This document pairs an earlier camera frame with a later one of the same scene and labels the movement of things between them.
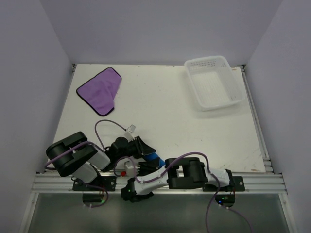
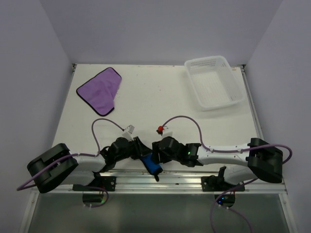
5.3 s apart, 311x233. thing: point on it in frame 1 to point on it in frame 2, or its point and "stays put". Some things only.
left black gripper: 144,148 stays put
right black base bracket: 238,185 stays put
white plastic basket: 215,82 stays put
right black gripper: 147,166 to 155,152
